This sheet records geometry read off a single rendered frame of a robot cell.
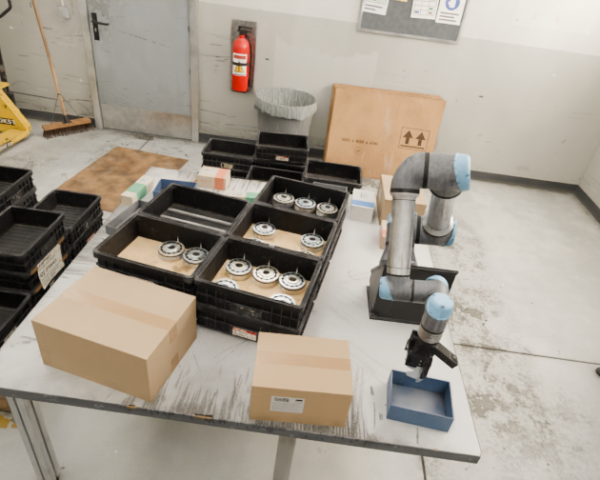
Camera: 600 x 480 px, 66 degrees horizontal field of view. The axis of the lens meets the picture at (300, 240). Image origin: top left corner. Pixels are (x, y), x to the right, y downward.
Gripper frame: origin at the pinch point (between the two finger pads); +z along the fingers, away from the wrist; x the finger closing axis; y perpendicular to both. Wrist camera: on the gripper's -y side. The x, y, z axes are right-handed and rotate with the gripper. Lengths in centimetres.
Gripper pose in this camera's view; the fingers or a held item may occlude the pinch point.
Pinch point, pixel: (419, 378)
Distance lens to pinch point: 170.5
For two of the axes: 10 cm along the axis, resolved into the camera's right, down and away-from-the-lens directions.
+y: -9.8, -1.9, 0.9
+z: -1.1, 8.2, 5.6
